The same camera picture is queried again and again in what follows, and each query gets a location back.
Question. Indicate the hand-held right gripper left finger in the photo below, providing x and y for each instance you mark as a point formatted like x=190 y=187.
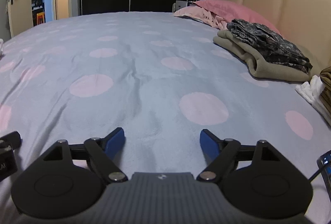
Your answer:
x=115 y=142

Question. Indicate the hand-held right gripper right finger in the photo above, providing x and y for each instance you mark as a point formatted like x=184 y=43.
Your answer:
x=208 y=145

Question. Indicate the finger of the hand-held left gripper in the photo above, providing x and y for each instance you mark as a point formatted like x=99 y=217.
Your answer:
x=13 y=139

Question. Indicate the white garment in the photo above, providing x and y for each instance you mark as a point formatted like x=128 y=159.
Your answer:
x=1 y=48

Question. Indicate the folded beige fleece blanket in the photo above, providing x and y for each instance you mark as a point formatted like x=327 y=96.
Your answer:
x=271 y=68

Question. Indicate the polka dot bed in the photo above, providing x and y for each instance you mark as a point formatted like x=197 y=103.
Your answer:
x=144 y=40

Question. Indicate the small white cloth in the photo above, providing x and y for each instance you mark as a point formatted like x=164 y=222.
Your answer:
x=310 y=94

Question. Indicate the folded dark floral pants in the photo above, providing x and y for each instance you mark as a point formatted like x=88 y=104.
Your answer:
x=271 y=43

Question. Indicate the brown striped garment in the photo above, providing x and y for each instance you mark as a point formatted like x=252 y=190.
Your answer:
x=326 y=89

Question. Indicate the light pink pillow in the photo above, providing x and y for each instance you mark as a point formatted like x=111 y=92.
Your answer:
x=191 y=12

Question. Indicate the dark pink pillow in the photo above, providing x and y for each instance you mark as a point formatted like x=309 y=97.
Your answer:
x=232 y=10

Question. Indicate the grey nightstand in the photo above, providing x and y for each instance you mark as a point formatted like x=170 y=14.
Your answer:
x=181 y=5

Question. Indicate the beige padded headboard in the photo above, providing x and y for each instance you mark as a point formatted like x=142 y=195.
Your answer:
x=297 y=6

